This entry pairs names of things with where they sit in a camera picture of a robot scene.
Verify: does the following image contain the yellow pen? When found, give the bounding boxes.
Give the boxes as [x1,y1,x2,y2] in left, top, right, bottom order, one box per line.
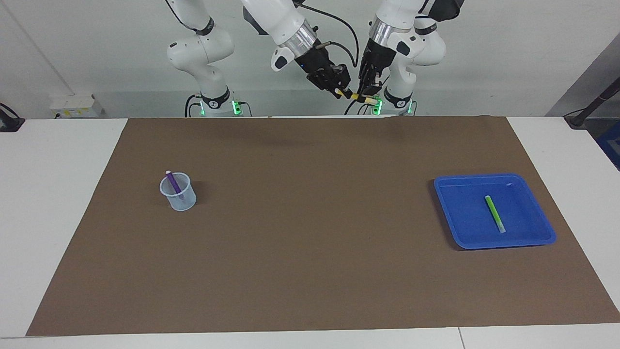
[338,89,380,105]

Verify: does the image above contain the green pen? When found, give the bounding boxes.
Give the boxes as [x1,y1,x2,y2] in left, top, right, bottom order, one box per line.
[485,195,506,234]

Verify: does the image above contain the purple pen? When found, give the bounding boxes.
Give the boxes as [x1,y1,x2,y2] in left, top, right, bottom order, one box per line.
[165,170,187,204]

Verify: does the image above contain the brown table mat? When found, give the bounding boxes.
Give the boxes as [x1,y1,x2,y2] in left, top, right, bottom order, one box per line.
[27,115,620,336]

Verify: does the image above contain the translucent plastic cup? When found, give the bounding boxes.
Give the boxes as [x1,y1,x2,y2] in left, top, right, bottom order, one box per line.
[160,173,197,212]

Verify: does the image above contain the blue plastic tray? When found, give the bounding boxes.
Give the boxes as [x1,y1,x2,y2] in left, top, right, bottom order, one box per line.
[434,174,557,250]

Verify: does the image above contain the black tripod pole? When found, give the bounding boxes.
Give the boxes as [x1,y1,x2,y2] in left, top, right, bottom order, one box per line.
[564,78,620,129]

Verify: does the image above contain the blue box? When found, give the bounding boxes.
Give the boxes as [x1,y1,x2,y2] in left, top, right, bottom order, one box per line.
[597,121,620,171]

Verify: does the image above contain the white power strip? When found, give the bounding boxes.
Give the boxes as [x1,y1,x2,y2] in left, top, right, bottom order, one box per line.
[50,95,103,118]

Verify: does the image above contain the black clamp stand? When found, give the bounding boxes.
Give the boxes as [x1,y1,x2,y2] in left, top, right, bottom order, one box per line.
[0,103,26,132]

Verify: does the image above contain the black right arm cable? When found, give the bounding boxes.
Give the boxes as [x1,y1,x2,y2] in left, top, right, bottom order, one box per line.
[293,0,360,69]

